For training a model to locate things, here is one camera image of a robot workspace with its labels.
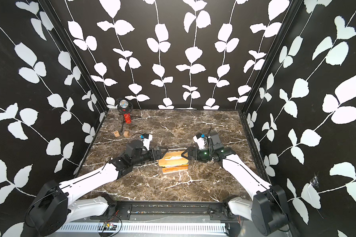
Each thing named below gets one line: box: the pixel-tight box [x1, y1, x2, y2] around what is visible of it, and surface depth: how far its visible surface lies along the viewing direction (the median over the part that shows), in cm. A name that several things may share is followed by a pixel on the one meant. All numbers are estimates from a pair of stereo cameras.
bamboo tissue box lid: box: [158, 150, 189, 168], surface depth 83 cm
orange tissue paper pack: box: [161, 164, 189, 175], surface depth 88 cm
